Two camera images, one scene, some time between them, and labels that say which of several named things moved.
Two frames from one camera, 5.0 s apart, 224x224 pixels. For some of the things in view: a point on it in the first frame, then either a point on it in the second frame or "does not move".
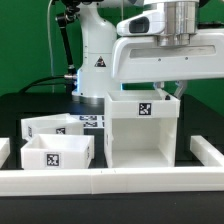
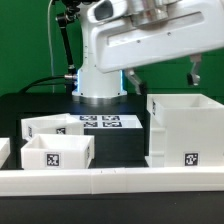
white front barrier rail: [75, 182] does not move
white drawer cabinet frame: [140, 129] -> [185, 130]
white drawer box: [57, 124] does not move
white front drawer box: [58, 151] does not move
